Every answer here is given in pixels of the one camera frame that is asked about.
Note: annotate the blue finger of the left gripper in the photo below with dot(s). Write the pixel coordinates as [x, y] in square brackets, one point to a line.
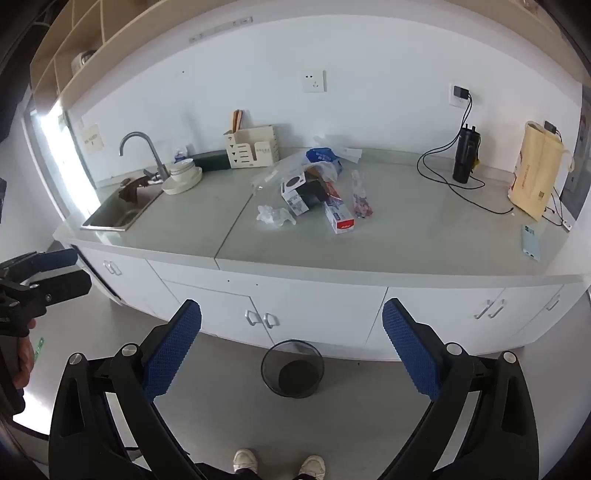
[65, 287]
[54, 260]

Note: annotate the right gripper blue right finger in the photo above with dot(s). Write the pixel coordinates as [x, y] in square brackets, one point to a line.
[501, 441]

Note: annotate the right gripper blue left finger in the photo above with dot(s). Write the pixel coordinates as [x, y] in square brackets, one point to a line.
[105, 424]

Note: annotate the Colgate toothpaste box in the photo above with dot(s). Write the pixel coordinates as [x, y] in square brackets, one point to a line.
[338, 215]

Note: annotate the chrome kitchen faucet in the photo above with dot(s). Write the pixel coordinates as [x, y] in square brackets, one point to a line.
[147, 153]

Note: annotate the black mesh trash bin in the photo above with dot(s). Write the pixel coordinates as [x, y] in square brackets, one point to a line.
[293, 369]

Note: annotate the person's left hand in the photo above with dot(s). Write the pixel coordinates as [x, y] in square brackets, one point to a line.
[26, 363]

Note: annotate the stainless steel sink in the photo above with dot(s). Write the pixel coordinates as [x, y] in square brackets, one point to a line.
[124, 206]

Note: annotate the white left shoe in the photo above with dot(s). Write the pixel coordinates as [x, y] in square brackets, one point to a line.
[244, 461]

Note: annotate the white shoe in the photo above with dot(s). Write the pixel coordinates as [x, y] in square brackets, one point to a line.
[244, 461]
[313, 468]

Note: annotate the stacked white bowls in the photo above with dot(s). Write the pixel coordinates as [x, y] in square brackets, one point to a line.
[183, 176]

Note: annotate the white right shoe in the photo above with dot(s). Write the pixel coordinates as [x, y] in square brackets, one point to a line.
[313, 468]

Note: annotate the white base cabinets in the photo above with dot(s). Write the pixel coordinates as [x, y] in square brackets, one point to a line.
[342, 321]

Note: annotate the dark green sponge tray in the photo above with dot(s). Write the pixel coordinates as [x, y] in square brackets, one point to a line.
[211, 161]

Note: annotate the crumpled white tissue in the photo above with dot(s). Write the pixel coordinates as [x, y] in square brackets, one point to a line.
[274, 217]

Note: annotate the cream utensil holder box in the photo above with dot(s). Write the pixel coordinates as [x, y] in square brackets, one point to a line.
[252, 147]

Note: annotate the white black small carton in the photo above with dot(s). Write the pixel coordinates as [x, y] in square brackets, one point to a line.
[304, 192]

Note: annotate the black tumbler cup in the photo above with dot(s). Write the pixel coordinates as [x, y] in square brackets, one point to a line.
[466, 154]

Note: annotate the blue plastic bag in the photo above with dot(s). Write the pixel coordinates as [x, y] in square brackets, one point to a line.
[325, 162]

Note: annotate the black plug charger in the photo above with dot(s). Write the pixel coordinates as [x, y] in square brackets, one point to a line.
[461, 93]

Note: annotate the wooden wall shelf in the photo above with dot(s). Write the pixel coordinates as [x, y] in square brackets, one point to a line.
[89, 38]

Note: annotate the white wall socket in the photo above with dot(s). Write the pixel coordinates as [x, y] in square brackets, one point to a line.
[313, 81]

